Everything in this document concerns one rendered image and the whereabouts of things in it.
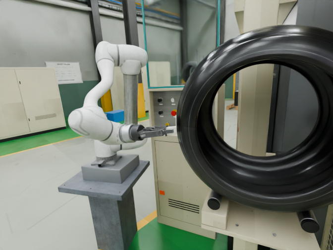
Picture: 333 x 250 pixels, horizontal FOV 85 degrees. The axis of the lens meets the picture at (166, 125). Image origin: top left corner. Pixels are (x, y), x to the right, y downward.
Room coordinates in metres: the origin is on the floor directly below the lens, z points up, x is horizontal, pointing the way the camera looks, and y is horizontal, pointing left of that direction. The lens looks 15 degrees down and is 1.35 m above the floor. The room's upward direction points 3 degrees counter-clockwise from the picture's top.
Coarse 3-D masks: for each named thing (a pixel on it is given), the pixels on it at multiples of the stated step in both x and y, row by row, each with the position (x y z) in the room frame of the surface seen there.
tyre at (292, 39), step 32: (256, 32) 0.53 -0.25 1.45; (288, 32) 0.49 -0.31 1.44; (320, 32) 0.47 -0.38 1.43; (224, 64) 0.53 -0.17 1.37; (256, 64) 0.77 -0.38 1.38; (288, 64) 0.70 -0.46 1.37; (320, 64) 0.44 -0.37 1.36; (192, 96) 0.58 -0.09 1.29; (320, 96) 0.66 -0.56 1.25; (192, 128) 0.57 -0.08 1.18; (320, 128) 0.65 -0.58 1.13; (192, 160) 0.58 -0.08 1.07; (224, 160) 0.77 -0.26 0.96; (256, 160) 0.74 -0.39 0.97; (288, 160) 0.69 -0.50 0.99; (320, 160) 0.62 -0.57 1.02; (224, 192) 0.53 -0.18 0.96; (256, 192) 0.50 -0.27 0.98; (288, 192) 0.47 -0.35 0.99; (320, 192) 0.42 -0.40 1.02
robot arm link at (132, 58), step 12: (120, 48) 1.21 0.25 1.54; (132, 48) 1.23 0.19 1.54; (120, 60) 1.20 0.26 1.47; (132, 60) 1.22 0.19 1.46; (144, 60) 1.26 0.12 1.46; (132, 72) 1.24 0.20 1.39; (132, 84) 1.27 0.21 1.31; (132, 96) 1.28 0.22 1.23; (132, 108) 1.29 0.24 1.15; (132, 120) 1.31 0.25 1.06; (120, 144) 1.28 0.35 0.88; (132, 144) 1.31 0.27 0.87; (144, 144) 1.38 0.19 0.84
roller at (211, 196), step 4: (212, 192) 0.60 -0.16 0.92; (216, 192) 0.59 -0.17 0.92; (212, 196) 0.57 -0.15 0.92; (216, 196) 0.57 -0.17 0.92; (220, 196) 0.58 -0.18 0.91; (208, 200) 0.56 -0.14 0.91; (212, 200) 0.56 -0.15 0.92; (216, 200) 0.55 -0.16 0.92; (220, 200) 0.56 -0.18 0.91; (208, 204) 0.56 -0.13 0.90; (212, 204) 0.56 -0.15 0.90; (216, 204) 0.55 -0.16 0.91; (220, 204) 0.55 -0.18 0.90; (212, 208) 0.56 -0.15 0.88; (216, 208) 0.55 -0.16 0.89
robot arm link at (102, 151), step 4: (96, 140) 1.25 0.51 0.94; (96, 144) 1.25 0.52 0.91; (100, 144) 1.24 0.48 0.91; (104, 144) 1.24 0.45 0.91; (96, 148) 1.25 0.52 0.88; (100, 148) 1.24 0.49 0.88; (104, 148) 1.23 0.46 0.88; (108, 148) 1.24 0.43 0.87; (112, 148) 1.26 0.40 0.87; (116, 148) 1.27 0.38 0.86; (96, 152) 1.25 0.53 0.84; (100, 152) 1.23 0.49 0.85; (104, 152) 1.23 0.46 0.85; (108, 152) 1.24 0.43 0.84; (112, 152) 1.26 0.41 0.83; (116, 152) 1.32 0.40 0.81; (100, 156) 1.24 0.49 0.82; (104, 156) 1.23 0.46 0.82; (108, 156) 1.24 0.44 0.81
